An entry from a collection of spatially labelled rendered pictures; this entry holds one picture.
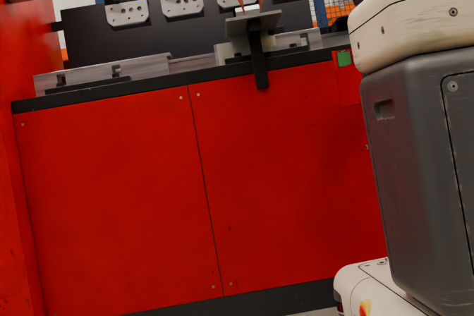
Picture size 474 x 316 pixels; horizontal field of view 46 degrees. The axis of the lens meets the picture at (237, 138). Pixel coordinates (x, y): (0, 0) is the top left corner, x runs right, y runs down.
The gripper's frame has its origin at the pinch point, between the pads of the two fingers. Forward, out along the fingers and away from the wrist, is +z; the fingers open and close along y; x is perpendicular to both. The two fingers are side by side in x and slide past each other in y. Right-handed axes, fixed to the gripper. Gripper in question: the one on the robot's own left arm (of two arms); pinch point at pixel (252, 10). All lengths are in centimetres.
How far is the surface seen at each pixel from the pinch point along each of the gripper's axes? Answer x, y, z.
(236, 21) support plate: 8.0, 6.2, 0.4
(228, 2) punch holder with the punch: -16.5, 6.6, 0.6
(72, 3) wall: -440, 155, 88
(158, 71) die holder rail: -8.1, 35.9, 18.6
